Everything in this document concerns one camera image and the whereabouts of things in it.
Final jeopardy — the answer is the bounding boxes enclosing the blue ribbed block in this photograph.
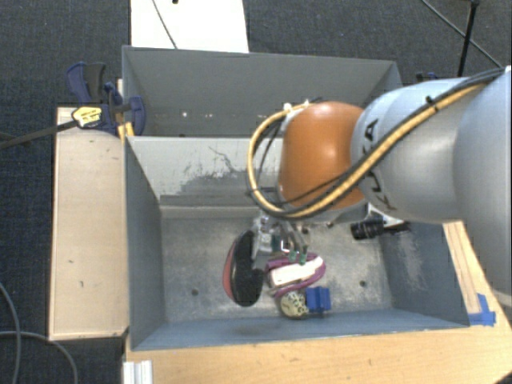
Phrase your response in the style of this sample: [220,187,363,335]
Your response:
[305,286,333,315]

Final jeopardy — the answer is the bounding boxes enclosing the purple and white toy shoe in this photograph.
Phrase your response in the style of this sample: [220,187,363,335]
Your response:
[265,251,327,298]

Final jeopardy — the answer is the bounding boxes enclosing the grey metal bin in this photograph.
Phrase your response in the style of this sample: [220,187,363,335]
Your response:
[121,45,471,353]

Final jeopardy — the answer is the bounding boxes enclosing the pale wood flat board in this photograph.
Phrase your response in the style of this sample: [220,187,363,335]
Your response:
[47,106,131,342]

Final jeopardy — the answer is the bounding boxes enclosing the black cylinder on white bracket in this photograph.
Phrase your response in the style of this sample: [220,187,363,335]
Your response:
[350,213,410,242]

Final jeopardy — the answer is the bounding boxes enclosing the black and red oval disc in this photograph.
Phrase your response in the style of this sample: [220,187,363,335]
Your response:
[222,230,266,309]

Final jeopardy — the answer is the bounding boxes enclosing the cream spotted ball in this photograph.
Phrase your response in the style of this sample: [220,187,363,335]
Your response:
[279,290,310,321]

